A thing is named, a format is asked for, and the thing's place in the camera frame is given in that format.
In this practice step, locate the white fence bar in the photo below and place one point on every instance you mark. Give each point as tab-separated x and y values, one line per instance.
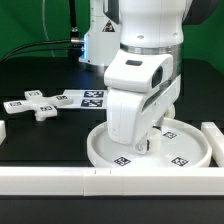
106	181
2	131
216	139

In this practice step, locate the white left fence bar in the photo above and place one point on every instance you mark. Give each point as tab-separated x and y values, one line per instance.
2	131

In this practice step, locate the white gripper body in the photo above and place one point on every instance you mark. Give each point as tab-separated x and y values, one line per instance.
130	115

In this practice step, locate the white cross-shaped table base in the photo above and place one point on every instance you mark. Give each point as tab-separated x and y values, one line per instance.
43	107

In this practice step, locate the black vertical cable connector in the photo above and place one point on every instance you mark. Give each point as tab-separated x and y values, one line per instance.
73	21

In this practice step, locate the white front fence bar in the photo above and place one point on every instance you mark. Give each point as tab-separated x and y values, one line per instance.
106	181

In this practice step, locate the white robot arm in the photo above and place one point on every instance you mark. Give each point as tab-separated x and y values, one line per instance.
137	44

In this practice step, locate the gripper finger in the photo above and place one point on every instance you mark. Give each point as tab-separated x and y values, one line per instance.
144	145
159	123

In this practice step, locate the white right fence bar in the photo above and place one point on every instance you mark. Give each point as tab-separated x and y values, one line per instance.
216	139

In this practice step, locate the white marker plate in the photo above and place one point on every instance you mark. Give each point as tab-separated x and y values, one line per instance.
87	99

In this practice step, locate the white round table top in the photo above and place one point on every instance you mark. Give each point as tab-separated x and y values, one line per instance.
182	146

